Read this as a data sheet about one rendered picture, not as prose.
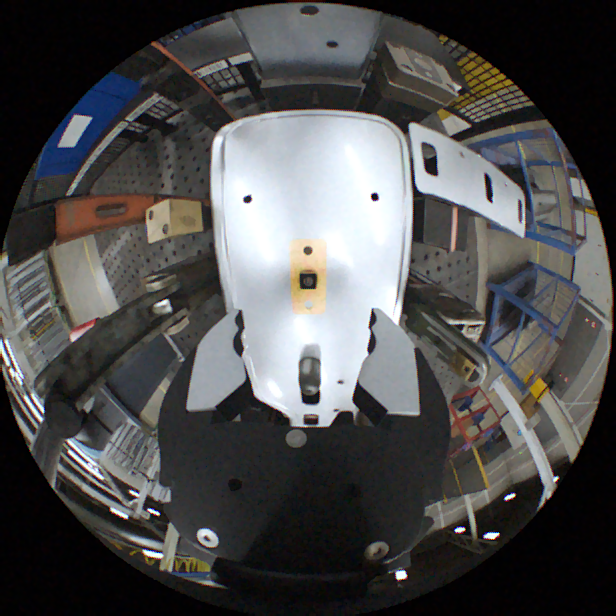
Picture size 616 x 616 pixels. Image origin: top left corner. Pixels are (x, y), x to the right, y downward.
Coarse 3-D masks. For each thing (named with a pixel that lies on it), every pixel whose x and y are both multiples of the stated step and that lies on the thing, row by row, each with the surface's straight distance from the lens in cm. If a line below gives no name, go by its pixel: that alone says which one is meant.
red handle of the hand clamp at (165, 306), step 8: (168, 296) 19; (152, 304) 19; (160, 304) 19; (168, 304) 19; (152, 312) 20; (160, 312) 19; (168, 312) 19; (96, 320) 24; (80, 328) 25; (88, 328) 24; (72, 336) 26
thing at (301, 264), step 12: (300, 240) 18; (312, 240) 18; (324, 240) 18; (300, 252) 18; (312, 252) 19; (324, 252) 18; (300, 264) 19; (312, 264) 19; (324, 264) 19; (300, 276) 18; (312, 276) 18; (324, 276) 19; (300, 288) 18; (312, 288) 18; (324, 288) 19; (300, 300) 20; (312, 300) 20; (324, 300) 20; (300, 312) 20; (312, 312) 20
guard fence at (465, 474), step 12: (456, 444) 566; (456, 456) 591; (468, 456) 521; (456, 468) 615; (468, 468) 542; (480, 468) 481; (444, 480) 756; (456, 480) 648; (468, 480) 567; (480, 480) 507; (444, 492) 787; (456, 492) 678; (468, 492) 595
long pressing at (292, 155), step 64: (256, 128) 23; (320, 128) 22; (384, 128) 24; (256, 192) 20; (320, 192) 19; (384, 192) 20; (256, 256) 20; (384, 256) 20; (256, 320) 22; (320, 320) 21; (256, 384) 30
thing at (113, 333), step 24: (168, 288) 19; (120, 312) 17; (144, 312) 18; (96, 336) 16; (120, 336) 17; (144, 336) 17; (72, 360) 16; (96, 360) 17; (120, 360) 17; (48, 384) 16; (72, 384) 17; (96, 384) 16; (48, 408) 14; (72, 408) 14; (72, 432) 14
